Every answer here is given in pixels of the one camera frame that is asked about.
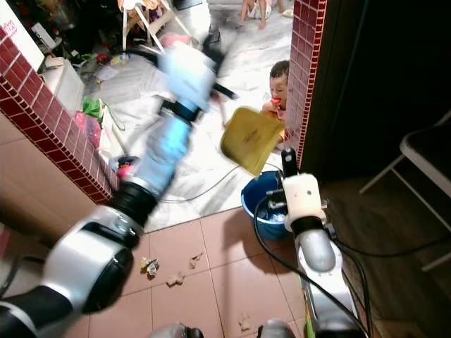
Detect yellow dustpan with red handle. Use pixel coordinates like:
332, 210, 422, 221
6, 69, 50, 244
219, 106, 287, 177

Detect green broom with blue handle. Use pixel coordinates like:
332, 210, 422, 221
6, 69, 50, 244
303, 294, 319, 338

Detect blue plastic bucket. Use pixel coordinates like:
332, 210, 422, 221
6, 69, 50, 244
240, 171, 291, 242

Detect person in white trousers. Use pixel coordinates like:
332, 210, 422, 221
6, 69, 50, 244
175, 0, 230, 44

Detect pink cushion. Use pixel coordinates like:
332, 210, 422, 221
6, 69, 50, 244
159, 31, 192, 50

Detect person with bare legs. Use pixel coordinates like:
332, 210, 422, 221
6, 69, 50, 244
237, 0, 284, 30

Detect small child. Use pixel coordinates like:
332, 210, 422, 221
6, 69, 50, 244
260, 60, 292, 126

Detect white high chair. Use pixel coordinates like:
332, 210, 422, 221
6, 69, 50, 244
119, 0, 188, 55

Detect grey right robot leg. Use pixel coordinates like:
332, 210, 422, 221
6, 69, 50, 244
257, 319, 298, 338

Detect grey robot leg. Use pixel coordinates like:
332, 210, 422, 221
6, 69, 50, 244
147, 323, 206, 338
257, 319, 298, 338

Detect green cloth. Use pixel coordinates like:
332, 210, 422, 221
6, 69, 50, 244
80, 96, 104, 121

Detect crumpled printed wrapper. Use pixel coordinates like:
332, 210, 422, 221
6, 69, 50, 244
139, 256, 160, 277

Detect pink toy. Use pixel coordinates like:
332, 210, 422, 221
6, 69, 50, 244
116, 156, 139, 182

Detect pink bag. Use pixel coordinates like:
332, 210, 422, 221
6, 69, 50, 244
73, 111, 104, 149

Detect white box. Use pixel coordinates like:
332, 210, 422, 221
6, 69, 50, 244
42, 57, 86, 114

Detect grey left robot leg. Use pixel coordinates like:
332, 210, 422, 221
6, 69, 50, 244
147, 323, 206, 338

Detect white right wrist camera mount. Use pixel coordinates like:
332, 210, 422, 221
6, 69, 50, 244
282, 173, 328, 232

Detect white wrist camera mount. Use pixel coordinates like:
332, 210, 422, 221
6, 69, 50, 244
158, 45, 220, 111
282, 173, 328, 232

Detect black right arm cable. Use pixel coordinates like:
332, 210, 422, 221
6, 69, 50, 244
252, 194, 372, 338

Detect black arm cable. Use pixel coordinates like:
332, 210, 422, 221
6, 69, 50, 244
252, 194, 372, 338
0, 254, 44, 298

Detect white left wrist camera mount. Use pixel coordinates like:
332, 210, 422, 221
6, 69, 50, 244
158, 45, 220, 111

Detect thin floor cable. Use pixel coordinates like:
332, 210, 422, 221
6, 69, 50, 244
161, 165, 245, 206

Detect white metal frame chair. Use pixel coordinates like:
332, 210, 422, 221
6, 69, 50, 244
358, 108, 451, 273

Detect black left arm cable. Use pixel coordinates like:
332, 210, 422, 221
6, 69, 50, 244
0, 254, 44, 298

